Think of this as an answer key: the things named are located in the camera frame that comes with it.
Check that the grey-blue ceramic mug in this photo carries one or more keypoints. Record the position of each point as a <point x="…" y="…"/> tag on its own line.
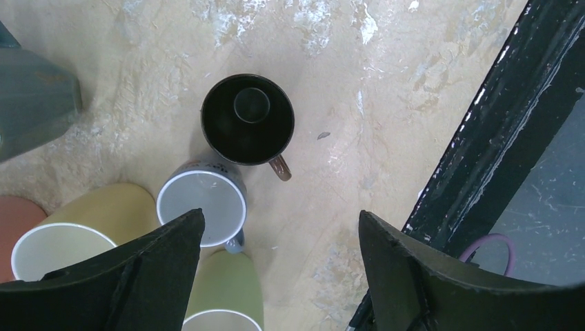
<point x="39" y="100"/>

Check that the green mug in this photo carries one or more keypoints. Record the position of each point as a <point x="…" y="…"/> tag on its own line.
<point x="226" y="295"/>

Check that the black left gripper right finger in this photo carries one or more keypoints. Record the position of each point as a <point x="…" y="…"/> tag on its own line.
<point x="416" y="287"/>

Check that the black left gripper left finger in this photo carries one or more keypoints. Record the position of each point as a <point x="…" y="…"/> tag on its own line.
<point x="144" y="284"/>

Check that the pink mug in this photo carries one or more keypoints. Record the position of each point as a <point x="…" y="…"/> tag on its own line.
<point x="18" y="215"/>

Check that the brown ribbed mug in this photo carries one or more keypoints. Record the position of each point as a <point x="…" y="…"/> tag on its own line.
<point x="248" y="119"/>

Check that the yellow mug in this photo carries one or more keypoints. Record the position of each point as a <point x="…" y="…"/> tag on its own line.
<point x="93" y="223"/>

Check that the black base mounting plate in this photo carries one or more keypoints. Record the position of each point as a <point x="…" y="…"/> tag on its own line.
<point x="507" y="196"/>

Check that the small blue-grey mug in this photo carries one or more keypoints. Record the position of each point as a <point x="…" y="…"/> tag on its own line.
<point x="215" y="187"/>

